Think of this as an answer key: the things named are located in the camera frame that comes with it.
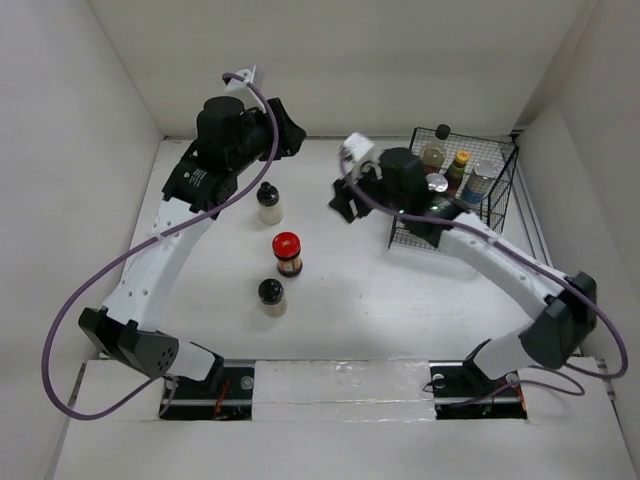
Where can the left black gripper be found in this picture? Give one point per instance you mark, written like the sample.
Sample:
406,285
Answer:
290,134

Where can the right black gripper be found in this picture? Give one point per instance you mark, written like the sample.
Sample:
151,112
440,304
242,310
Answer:
342,202

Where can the red lid sauce jar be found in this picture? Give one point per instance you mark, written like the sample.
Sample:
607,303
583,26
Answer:
286,247

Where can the silver cap blue label shaker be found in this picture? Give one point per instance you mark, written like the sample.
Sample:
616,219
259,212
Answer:
479,183
437,183

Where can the tall dark sauce bottle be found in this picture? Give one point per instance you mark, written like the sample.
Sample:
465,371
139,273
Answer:
433,154

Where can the yellow cap chili sauce bottle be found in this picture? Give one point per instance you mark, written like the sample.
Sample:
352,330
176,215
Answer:
455,172

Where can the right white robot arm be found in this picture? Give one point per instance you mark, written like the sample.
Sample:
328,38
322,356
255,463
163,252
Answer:
561,310

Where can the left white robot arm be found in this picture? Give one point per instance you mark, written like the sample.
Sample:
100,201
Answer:
126,326

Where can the black cap shaker far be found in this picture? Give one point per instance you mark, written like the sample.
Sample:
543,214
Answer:
270,208

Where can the black cap shaker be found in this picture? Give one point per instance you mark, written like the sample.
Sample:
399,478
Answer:
271,294
270,208

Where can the black cap shaker near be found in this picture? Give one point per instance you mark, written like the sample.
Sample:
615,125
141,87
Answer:
271,294

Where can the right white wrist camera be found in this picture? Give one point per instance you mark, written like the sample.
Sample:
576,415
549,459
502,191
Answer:
358,156

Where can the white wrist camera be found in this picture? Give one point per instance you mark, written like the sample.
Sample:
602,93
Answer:
358,156
237,85

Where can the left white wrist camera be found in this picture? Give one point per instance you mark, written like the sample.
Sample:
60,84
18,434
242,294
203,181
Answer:
237,85

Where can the black wire rack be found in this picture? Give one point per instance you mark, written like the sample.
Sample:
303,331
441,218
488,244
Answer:
501,152

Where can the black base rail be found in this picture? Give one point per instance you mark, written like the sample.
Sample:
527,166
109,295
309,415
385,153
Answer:
401,390

